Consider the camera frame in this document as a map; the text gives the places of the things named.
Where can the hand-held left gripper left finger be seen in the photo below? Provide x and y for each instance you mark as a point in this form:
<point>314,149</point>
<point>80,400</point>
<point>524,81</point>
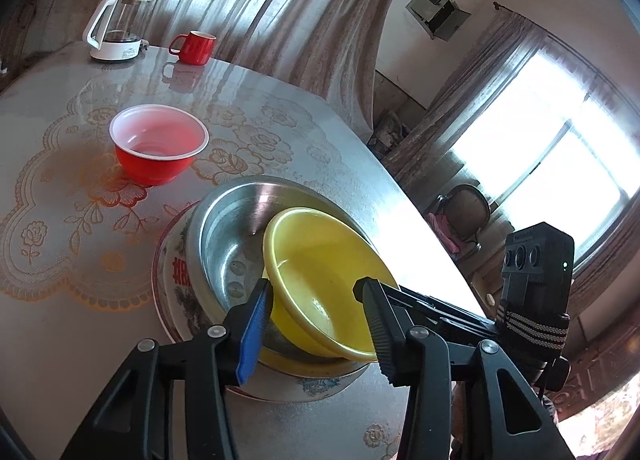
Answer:
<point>252,335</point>

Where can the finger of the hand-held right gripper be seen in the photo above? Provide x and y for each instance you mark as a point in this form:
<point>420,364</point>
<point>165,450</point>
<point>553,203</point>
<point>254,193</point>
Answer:
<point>450,315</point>

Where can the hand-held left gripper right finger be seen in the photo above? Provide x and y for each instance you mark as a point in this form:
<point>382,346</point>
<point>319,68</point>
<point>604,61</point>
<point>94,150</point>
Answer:
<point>380,335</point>

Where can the oval plate with floral rim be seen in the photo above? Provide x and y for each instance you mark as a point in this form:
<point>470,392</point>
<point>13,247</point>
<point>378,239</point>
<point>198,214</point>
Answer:
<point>320,386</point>

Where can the yellow plastic bowl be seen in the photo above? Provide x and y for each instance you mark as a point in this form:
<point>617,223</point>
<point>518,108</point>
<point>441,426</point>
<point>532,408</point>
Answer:
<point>320,270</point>

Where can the stainless steel bowl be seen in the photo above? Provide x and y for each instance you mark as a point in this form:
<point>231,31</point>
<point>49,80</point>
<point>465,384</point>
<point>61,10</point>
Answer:
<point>225,240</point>

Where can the pink cloth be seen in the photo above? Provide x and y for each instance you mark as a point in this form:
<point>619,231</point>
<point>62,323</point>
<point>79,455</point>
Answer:
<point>445,230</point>

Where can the carved wooden cabinet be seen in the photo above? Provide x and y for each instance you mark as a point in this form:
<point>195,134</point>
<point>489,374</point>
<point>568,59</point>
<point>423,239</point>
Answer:
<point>600,365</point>

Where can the dark wooden armchair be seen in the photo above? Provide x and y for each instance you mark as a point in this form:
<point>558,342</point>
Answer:
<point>467,207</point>

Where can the bright window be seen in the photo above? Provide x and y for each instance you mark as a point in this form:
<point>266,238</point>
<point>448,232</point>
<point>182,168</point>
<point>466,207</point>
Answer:
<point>550,140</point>

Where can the grey patterned bundle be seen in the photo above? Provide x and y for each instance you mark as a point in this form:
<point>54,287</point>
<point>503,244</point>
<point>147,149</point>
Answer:
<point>390,133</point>

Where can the narrow sheer grey curtain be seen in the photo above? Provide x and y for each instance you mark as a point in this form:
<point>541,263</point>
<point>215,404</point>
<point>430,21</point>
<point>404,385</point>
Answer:
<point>450,115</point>

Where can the red plastic bowl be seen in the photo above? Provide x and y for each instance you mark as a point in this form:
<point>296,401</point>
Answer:
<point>150,165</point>

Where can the curtain rod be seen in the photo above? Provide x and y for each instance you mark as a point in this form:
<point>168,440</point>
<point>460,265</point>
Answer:
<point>520,15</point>

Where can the red mug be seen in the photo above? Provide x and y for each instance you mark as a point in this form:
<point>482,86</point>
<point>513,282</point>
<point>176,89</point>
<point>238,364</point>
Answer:
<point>197,50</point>

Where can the white glass electric kettle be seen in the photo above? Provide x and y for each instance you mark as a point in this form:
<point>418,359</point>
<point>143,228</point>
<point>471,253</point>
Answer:
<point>115,48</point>

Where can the wide sheer grey curtain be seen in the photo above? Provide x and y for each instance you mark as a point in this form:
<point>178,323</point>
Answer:
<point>280,15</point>

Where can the wall electrical panel box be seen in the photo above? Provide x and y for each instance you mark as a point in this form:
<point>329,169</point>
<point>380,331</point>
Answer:
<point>425,3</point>

